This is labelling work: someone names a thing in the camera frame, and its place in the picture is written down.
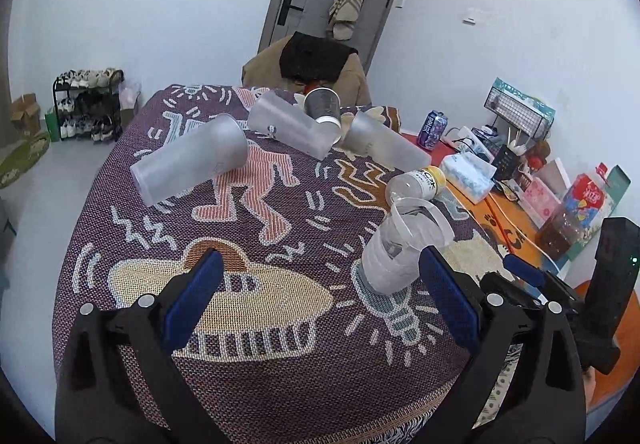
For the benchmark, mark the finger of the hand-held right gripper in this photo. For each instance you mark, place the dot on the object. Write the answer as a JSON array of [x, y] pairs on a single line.
[[522, 269], [502, 283]]

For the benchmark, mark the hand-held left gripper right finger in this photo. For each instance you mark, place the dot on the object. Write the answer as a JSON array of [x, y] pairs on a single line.
[[450, 300]]

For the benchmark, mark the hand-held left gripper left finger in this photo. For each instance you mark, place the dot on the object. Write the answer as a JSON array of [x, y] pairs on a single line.
[[196, 293]]

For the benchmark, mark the large frosted plastic cup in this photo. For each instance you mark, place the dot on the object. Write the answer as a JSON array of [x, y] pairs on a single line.
[[192, 159], [385, 144], [295, 124]]

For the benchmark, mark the metal cup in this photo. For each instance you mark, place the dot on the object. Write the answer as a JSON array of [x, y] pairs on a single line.
[[322, 107]]

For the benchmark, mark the pink box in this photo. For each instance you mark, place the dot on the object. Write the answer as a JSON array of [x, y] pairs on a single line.
[[542, 196]]

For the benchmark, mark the tea bottle with red label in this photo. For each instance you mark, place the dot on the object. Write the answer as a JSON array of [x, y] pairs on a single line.
[[575, 209]]

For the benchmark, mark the zebra print cloth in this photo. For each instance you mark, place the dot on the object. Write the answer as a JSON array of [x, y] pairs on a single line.
[[496, 389]]

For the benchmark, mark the green carton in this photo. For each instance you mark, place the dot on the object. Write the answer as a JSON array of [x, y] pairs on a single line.
[[617, 184]]

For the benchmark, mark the printed blanket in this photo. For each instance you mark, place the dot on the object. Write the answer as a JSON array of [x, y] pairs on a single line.
[[280, 234]]

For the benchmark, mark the blue patterned tissue box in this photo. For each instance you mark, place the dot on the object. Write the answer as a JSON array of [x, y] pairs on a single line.
[[467, 177]]

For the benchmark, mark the black box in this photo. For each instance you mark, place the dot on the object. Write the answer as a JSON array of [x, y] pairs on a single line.
[[507, 162]]

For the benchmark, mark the plastic bottle with yellow cap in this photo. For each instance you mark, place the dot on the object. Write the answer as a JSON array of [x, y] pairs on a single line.
[[417, 184]]

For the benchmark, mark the purple drink can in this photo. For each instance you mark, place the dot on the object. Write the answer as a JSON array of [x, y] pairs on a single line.
[[431, 130]]

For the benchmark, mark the teal patterned box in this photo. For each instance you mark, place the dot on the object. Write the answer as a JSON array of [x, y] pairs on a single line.
[[530, 99]]

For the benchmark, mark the black shoe rack with shoes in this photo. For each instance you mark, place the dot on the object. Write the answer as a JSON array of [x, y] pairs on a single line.
[[87, 104]]

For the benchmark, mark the green rug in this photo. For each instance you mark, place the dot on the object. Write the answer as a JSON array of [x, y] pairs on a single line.
[[22, 159]]

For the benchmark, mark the green bag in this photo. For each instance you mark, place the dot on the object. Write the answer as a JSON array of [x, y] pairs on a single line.
[[51, 124]]

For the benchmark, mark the chair with black cloth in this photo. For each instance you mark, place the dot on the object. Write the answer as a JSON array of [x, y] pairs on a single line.
[[262, 64]]

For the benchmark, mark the cardboard box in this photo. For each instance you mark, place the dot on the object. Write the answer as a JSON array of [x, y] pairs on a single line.
[[25, 114]]

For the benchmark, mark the black cloth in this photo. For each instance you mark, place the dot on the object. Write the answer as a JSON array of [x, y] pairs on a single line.
[[315, 57]]

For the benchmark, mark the white light switch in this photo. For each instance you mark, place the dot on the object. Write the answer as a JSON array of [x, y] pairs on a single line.
[[470, 17]]

